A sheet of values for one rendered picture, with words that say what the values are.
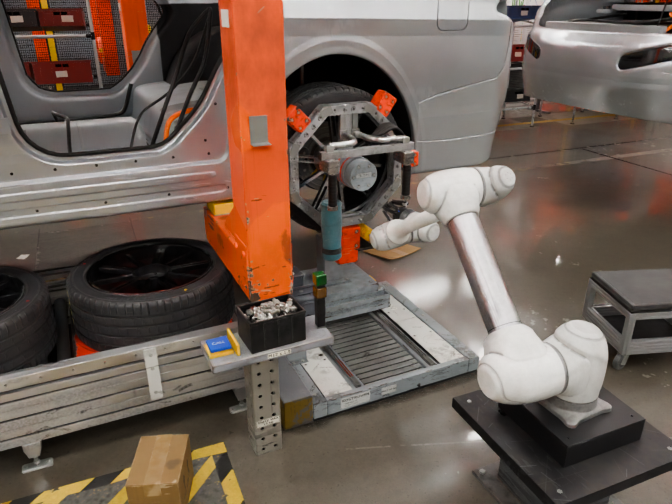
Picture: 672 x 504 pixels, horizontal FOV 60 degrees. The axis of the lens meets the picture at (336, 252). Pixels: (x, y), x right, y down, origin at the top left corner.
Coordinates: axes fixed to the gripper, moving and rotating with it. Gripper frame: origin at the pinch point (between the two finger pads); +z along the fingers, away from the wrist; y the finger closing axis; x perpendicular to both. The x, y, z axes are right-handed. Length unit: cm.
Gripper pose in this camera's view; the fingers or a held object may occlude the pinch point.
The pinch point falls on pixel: (384, 204)
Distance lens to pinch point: 276.1
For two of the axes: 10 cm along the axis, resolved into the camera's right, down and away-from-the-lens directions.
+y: 6.4, -7.7, -0.1
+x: -6.4, -5.3, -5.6
